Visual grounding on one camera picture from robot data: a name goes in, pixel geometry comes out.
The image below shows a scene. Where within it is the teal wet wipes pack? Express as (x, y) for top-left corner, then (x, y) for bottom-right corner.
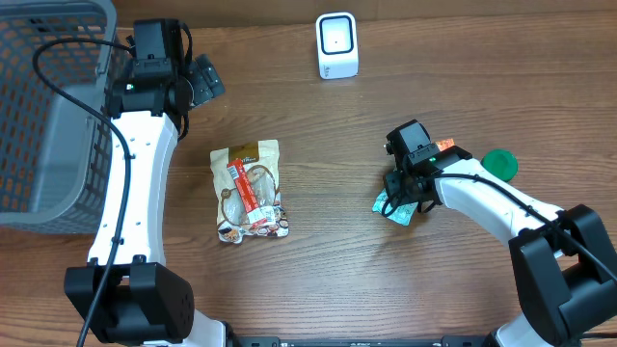
(371, 189), (417, 227)

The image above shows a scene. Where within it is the orange tissue pack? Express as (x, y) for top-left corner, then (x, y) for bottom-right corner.
(435, 139), (455, 151)

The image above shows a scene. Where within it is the green lid jar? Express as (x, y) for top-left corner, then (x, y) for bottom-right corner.
(481, 148), (519, 182)

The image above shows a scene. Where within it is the white brown snack bag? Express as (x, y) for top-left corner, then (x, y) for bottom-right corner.
(210, 140), (289, 244)

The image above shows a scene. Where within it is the red white snack bar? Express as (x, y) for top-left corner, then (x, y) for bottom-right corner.
(227, 159), (267, 226)

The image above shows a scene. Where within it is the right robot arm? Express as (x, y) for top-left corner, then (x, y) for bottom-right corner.
(381, 120), (616, 346)

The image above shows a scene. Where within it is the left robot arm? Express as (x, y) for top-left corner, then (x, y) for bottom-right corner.
(65, 19), (228, 346)

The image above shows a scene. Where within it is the white barcode scanner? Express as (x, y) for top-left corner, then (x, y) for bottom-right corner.
(315, 12), (360, 80)

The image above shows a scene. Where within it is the grey plastic shopping basket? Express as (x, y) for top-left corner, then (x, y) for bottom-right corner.
(1, 0), (129, 234)

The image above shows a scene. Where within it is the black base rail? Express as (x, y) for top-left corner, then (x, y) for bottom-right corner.
(227, 335), (496, 347)

